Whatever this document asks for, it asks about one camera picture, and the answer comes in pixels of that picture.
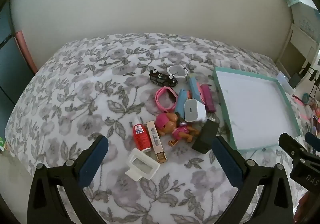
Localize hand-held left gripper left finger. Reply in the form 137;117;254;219
27;135;109;224

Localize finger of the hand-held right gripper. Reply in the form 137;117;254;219
278;133;310;162
304;132;320;152

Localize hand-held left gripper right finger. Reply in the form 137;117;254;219
212;136;294;224

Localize black charger plug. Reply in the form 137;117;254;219
191;119;218;154

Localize white plastic frame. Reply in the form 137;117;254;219
126;148;161;181

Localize teal shallow box tray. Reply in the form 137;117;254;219
212;66;302;152

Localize red glue bottle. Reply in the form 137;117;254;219
129;117;152;153

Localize white charger plug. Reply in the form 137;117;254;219
184;98;207;123

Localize magenta plastic case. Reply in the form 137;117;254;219
199;83;216;113

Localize gold lipstick tube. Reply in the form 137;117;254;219
146;121;167;164

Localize pink puppy toy figure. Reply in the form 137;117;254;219
154;112;200;147

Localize blue pink plastic toy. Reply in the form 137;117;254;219
188;77;206;104
174;88;192;116

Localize pink smart watch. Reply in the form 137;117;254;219
155;86;179;114

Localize white smart watch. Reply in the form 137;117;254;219
167;65;189;83

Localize black toy car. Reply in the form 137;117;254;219
149;69;178;87

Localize white pink-trimmed basket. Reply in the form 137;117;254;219
292;94;312;109

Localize black power adapter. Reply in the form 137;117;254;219
289;73;304;89

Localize white router box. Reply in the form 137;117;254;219
276;73;295;94

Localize white desk shelf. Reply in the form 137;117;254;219
275;1;320;79

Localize dark teal cabinet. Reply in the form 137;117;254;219
0;1;38;137

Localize black cables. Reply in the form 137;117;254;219
299;61;320;99

